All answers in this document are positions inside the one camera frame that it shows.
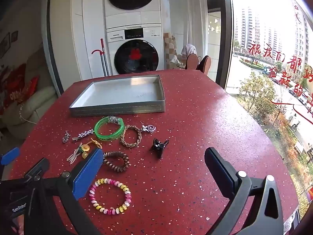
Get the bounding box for white washing machine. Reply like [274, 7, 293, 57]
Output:
[106, 24, 165, 75]

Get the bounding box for green translucent bangle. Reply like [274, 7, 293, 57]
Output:
[94, 116, 124, 142]

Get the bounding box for red cushion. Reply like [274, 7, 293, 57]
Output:
[0, 64, 40, 109]

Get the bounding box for beige hair clip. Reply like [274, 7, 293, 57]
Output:
[67, 147, 82, 163]

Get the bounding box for pink yellow spiral hair tie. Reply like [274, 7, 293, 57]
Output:
[88, 178, 132, 215]

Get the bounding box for brown braided bracelet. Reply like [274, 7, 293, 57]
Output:
[120, 125, 142, 148]

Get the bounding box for yellow flower hair tie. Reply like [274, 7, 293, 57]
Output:
[78, 138, 103, 158]

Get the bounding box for white cable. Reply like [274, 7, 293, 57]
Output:
[19, 103, 37, 126]

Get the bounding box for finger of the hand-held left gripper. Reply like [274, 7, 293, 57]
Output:
[23, 158, 50, 184]
[0, 147, 20, 166]

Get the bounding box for checkered hanging cloth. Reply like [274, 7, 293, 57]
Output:
[163, 32, 178, 69]

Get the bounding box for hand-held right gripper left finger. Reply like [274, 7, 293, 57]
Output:
[43, 148, 104, 235]

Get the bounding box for silver star hair clip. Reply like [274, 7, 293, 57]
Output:
[72, 129, 94, 142]

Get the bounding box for black claw hair clip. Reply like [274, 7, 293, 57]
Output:
[150, 138, 170, 159]

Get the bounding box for white tumble dryer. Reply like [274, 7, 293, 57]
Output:
[104, 0, 162, 28]

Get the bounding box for cream sofa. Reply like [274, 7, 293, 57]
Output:
[0, 51, 58, 134]

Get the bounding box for white tall cabinet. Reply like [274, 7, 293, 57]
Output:
[50, 0, 108, 80]

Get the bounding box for grey shallow tray box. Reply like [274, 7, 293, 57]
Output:
[69, 75, 166, 117]

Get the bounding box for white towel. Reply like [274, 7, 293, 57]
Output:
[181, 44, 196, 57]

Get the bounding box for dark window frame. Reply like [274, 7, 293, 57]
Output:
[219, 0, 234, 89]

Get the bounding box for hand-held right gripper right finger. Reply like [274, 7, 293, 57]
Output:
[204, 147, 284, 235]

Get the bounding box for red handled mop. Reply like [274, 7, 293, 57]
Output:
[92, 39, 110, 77]

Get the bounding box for wall picture frames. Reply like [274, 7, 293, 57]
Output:
[0, 31, 19, 59]

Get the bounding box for red window lettering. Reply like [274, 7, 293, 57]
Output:
[247, 38, 313, 125]

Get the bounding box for brown spiral hair tie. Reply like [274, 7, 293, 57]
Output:
[103, 151, 130, 173]

